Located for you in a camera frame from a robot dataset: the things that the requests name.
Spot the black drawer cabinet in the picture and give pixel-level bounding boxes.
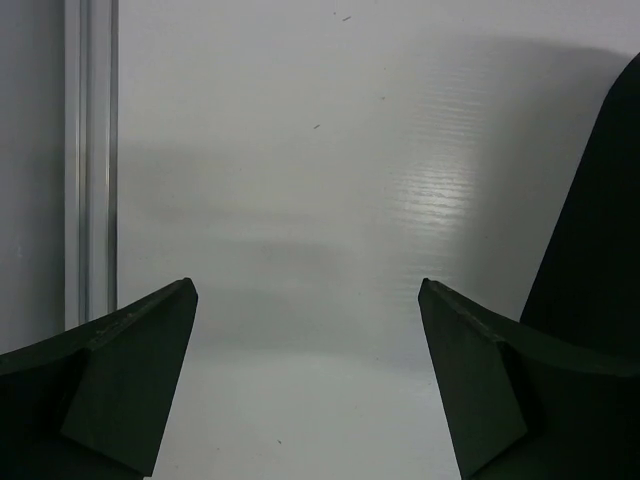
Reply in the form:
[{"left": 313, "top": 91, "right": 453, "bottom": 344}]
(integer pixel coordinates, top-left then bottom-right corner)
[{"left": 520, "top": 58, "right": 639, "bottom": 361}]

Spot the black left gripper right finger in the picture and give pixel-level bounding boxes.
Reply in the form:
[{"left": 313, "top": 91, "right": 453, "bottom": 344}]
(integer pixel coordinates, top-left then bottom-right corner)
[{"left": 418, "top": 279, "right": 639, "bottom": 479}]

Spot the aluminium frame rail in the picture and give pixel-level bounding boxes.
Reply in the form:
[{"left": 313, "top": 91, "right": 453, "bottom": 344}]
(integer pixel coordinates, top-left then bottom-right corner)
[{"left": 64, "top": 0, "right": 119, "bottom": 329}]

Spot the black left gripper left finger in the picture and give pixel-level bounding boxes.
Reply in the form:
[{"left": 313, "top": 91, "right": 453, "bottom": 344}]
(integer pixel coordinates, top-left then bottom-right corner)
[{"left": 1, "top": 278, "right": 198, "bottom": 479}]

